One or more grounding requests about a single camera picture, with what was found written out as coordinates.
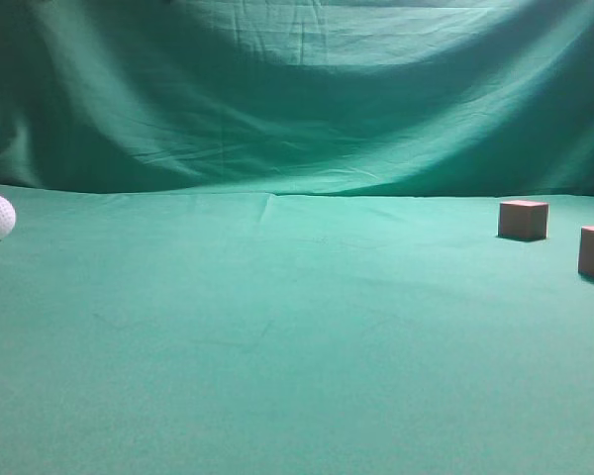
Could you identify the green cloth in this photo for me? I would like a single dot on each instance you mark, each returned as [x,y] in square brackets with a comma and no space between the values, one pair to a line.
[261,237]

